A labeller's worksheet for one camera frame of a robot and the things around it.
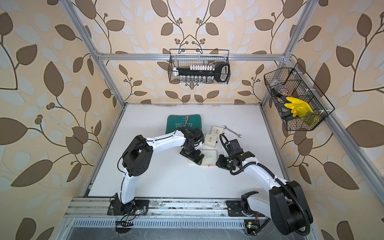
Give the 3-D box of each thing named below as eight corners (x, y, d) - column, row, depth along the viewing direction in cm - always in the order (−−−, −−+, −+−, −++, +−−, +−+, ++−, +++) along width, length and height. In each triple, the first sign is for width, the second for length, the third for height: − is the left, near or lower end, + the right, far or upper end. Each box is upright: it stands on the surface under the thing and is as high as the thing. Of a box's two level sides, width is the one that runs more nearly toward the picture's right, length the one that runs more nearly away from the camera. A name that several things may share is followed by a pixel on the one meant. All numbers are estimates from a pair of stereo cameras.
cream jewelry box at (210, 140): (202, 145, 99) (202, 142, 97) (205, 135, 104) (206, 133, 102) (214, 148, 97) (215, 145, 95) (217, 138, 102) (217, 136, 100)
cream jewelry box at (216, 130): (210, 134, 105) (210, 131, 102) (212, 127, 109) (212, 124, 106) (221, 137, 103) (222, 134, 101) (223, 130, 107) (223, 127, 105)
